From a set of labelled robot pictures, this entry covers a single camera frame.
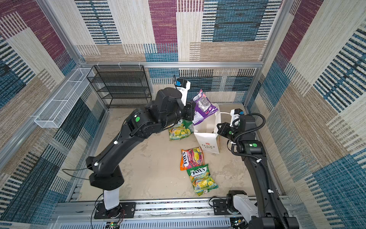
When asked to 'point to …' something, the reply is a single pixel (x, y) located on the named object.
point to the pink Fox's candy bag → (191, 158)
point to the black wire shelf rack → (121, 86)
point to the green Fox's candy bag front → (202, 180)
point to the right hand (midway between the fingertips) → (218, 127)
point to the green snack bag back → (186, 129)
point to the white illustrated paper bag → (207, 131)
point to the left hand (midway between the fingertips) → (196, 104)
